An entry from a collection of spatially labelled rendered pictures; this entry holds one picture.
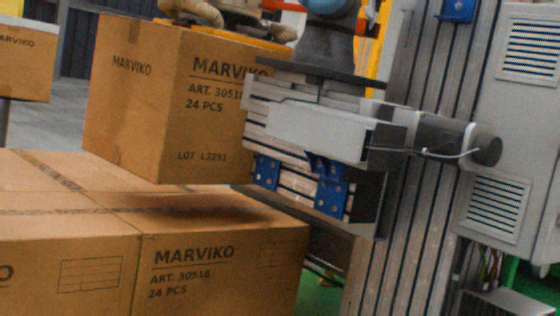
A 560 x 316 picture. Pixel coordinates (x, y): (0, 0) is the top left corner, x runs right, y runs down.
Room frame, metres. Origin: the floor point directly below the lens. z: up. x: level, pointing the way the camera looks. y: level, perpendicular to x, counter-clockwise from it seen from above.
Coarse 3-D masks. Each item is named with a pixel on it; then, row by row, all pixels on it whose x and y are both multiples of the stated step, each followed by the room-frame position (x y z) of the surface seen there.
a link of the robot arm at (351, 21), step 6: (360, 0) 1.34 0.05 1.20; (354, 6) 1.30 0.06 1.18; (360, 6) 1.36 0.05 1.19; (312, 12) 1.31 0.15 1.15; (348, 12) 1.29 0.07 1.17; (354, 12) 1.32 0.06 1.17; (306, 18) 1.33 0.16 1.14; (312, 18) 1.31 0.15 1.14; (318, 18) 1.30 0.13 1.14; (324, 18) 1.28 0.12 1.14; (336, 18) 1.29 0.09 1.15; (342, 18) 1.30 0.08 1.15; (348, 18) 1.31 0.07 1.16; (354, 18) 1.33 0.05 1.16; (342, 24) 1.30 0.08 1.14; (348, 24) 1.31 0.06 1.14; (354, 24) 1.33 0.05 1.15
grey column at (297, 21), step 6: (288, 0) 3.27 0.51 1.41; (294, 0) 3.23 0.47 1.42; (282, 12) 3.29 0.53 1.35; (288, 12) 3.25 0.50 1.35; (294, 12) 3.22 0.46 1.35; (282, 18) 3.28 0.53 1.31; (288, 18) 3.25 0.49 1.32; (294, 18) 3.21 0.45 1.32; (300, 18) 3.19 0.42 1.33; (288, 24) 3.24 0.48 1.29; (294, 24) 3.21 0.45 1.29; (300, 24) 3.20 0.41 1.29; (300, 30) 3.21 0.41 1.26; (300, 36) 3.21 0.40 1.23; (288, 42) 3.23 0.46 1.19; (294, 42) 3.19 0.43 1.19; (294, 48) 3.19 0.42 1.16
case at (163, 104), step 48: (96, 48) 1.66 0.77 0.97; (144, 48) 1.51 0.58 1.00; (192, 48) 1.45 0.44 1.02; (240, 48) 1.57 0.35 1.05; (96, 96) 1.64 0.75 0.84; (144, 96) 1.49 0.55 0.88; (192, 96) 1.47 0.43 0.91; (240, 96) 1.60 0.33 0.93; (96, 144) 1.62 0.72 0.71; (144, 144) 1.47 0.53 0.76; (192, 144) 1.49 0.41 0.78; (240, 144) 1.62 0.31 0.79
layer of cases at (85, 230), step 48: (0, 192) 1.50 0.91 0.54; (48, 192) 1.60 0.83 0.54; (96, 192) 1.71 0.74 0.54; (144, 192) 1.84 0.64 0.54; (192, 192) 1.97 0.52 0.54; (0, 240) 1.17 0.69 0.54; (48, 240) 1.24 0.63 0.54; (96, 240) 1.33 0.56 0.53; (144, 240) 1.42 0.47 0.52; (192, 240) 1.53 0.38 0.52; (240, 240) 1.65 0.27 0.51; (288, 240) 1.79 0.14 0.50; (0, 288) 1.18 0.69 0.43; (48, 288) 1.25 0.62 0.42; (96, 288) 1.34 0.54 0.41; (144, 288) 1.43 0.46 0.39; (192, 288) 1.55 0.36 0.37; (240, 288) 1.67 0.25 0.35; (288, 288) 1.82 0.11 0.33
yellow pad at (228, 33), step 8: (232, 24) 1.65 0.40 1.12; (208, 32) 1.57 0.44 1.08; (216, 32) 1.57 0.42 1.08; (224, 32) 1.59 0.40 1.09; (232, 32) 1.63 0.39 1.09; (240, 40) 1.64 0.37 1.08; (248, 40) 1.66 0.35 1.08; (256, 40) 1.68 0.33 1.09; (264, 40) 1.72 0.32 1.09; (272, 48) 1.73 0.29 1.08; (280, 48) 1.76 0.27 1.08; (288, 48) 1.79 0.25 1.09
